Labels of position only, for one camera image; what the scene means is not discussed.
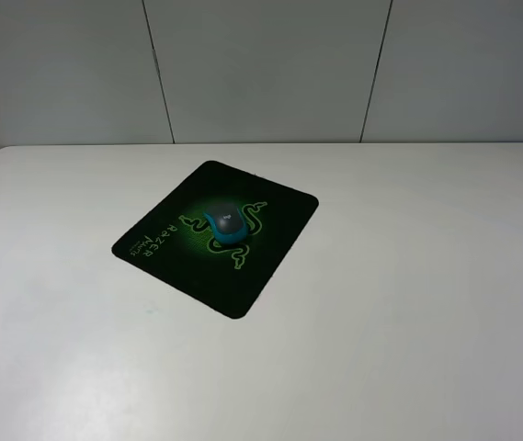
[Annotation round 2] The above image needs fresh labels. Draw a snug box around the blue grey wireless mouse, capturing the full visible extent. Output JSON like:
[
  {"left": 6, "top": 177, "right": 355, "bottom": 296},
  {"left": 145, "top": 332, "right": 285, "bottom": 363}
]
[{"left": 203, "top": 202, "right": 248, "bottom": 245}]

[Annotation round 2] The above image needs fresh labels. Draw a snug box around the black green Razer mouse pad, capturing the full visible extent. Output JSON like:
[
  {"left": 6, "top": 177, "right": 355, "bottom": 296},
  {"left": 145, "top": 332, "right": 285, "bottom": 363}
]
[{"left": 112, "top": 161, "right": 319, "bottom": 319}]

